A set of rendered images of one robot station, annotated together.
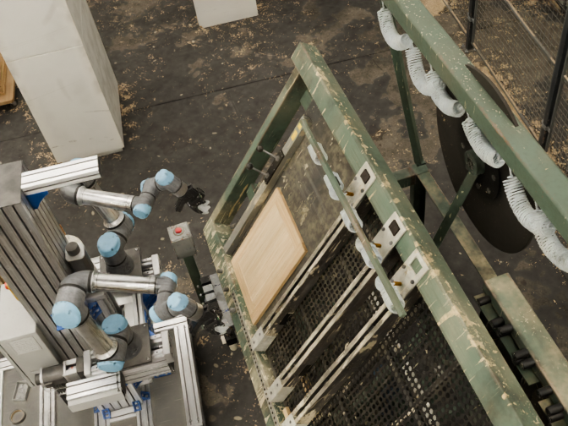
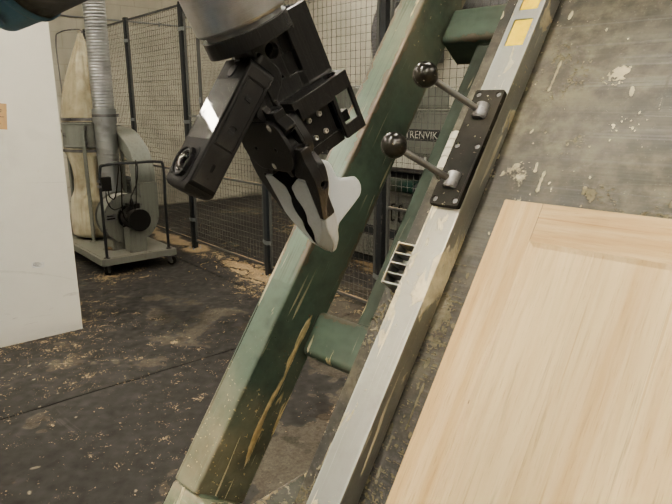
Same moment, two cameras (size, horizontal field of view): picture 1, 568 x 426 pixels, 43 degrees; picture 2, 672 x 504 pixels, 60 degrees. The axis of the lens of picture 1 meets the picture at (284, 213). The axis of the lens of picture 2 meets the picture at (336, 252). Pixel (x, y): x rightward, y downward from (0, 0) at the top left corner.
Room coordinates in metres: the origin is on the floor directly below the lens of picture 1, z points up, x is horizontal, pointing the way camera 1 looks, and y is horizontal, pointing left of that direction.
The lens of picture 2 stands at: (1.92, 0.68, 1.48)
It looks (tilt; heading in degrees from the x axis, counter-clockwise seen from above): 14 degrees down; 324
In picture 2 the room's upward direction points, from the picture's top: straight up
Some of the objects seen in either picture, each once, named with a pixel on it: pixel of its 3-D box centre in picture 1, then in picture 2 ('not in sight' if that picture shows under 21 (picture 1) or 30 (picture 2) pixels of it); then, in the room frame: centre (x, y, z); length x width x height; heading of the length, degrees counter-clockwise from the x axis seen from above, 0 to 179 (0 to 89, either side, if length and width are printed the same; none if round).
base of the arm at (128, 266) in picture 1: (117, 261); not in sight; (2.36, 0.91, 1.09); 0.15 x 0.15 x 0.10
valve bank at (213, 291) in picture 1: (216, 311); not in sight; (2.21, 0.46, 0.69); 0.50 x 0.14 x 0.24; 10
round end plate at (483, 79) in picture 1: (477, 161); not in sight; (1.93, -0.81, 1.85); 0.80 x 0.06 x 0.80; 10
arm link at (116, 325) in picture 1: (117, 330); not in sight; (1.86, 0.87, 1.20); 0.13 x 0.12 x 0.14; 171
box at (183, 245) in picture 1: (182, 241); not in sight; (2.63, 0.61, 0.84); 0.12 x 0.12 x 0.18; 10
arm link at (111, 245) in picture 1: (111, 247); not in sight; (2.37, 0.91, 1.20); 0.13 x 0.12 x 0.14; 159
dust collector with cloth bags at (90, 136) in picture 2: not in sight; (104, 146); (7.82, -0.84, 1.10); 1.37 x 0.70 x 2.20; 5
